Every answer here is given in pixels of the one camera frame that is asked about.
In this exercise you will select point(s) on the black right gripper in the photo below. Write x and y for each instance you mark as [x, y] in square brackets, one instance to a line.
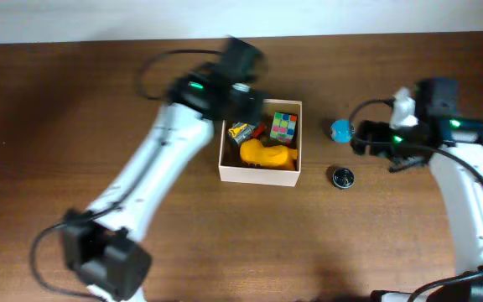
[378, 130]

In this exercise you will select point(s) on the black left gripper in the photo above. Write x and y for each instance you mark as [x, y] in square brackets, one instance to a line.
[255, 112]

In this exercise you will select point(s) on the multicolour puzzle cube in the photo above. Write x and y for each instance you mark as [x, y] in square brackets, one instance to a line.
[283, 127]

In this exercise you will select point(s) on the yellow toy animal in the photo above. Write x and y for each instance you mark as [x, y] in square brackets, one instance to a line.
[253, 152]

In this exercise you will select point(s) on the pink cardboard box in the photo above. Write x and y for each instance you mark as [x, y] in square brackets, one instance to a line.
[230, 167]

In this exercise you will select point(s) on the blue toy ball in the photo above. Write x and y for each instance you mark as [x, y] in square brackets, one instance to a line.
[342, 131]

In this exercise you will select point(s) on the round black tin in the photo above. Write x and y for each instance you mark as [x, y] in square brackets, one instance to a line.
[343, 178]

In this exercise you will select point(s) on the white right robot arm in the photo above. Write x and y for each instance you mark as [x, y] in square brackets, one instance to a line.
[452, 148]

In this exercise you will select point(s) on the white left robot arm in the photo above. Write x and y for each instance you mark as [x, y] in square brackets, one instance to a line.
[101, 244]

